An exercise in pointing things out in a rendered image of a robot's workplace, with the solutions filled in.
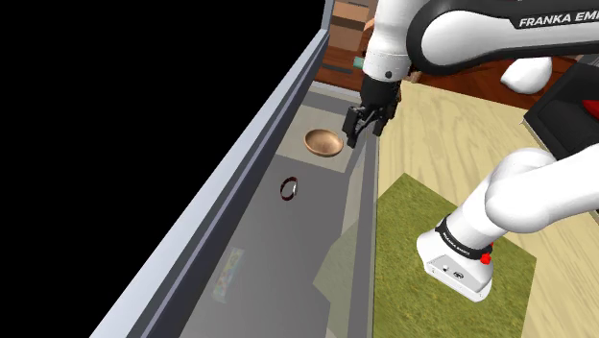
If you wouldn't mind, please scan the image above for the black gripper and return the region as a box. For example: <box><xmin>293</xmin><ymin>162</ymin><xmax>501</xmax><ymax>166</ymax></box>
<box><xmin>342</xmin><ymin>75</ymin><xmax>403</xmax><ymax>150</ymax></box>

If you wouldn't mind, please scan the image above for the brown bowl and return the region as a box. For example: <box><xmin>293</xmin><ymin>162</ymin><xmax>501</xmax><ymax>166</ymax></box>
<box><xmin>303</xmin><ymin>129</ymin><xmax>346</xmax><ymax>158</ymax></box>

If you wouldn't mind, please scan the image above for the wooden chest of drawers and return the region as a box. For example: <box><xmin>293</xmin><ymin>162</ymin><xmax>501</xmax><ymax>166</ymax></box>
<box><xmin>328</xmin><ymin>0</ymin><xmax>380</xmax><ymax>54</ymax></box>

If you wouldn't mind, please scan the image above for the grey desk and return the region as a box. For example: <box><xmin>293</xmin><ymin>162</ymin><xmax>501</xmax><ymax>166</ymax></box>
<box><xmin>179</xmin><ymin>83</ymin><xmax>381</xmax><ymax>338</ymax></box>

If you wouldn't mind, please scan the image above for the green robot stand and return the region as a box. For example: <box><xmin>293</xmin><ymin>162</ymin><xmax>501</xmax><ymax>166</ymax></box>
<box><xmin>372</xmin><ymin>172</ymin><xmax>539</xmax><ymax>338</ymax></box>

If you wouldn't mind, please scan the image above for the dark red ring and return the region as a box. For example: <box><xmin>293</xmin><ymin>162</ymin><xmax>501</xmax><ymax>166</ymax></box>
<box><xmin>279</xmin><ymin>176</ymin><xmax>300</xmax><ymax>203</ymax></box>

